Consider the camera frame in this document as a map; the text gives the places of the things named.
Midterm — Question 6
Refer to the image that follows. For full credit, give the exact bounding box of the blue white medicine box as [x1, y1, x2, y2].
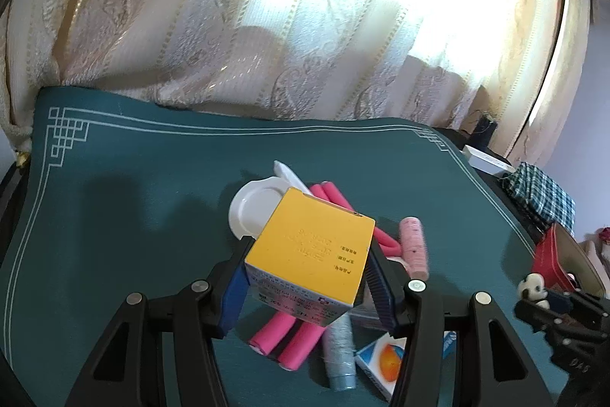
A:
[355, 329, 459, 403]

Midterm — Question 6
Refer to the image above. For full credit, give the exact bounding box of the panda figurine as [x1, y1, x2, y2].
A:
[517, 273, 550, 310]

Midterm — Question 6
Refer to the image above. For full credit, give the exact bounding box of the light blue glitter tube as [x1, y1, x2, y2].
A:
[323, 314, 357, 391]

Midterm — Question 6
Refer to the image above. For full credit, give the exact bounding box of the yellow white carton box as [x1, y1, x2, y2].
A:
[244, 188, 372, 327]

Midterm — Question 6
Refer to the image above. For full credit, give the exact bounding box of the clear tape dispenser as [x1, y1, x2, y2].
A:
[348, 277, 387, 331]

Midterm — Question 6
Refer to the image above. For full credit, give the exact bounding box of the pink foam curler rod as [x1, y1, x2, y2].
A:
[309, 181, 402, 257]
[248, 311, 326, 372]

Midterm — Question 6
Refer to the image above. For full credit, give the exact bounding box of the red tin box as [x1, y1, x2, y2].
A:
[531, 223, 609, 298]

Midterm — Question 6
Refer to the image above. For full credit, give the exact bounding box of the white round lid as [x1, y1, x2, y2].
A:
[228, 177, 291, 240]

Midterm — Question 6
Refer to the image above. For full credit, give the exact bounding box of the plaid folded cloth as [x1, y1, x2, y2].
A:
[499, 162, 576, 235]

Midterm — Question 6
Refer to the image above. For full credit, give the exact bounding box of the green table mat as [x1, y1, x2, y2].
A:
[1, 88, 533, 406]

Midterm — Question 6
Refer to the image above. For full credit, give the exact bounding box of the small pink hair roller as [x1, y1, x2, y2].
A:
[399, 217, 429, 282]

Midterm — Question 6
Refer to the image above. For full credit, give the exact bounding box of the white tube sachet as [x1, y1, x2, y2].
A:
[273, 160, 312, 195]

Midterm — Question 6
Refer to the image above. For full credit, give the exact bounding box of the white power strip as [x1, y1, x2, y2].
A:
[462, 145, 516, 178]

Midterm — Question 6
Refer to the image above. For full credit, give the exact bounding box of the beige lace curtain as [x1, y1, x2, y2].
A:
[1, 0, 591, 164]

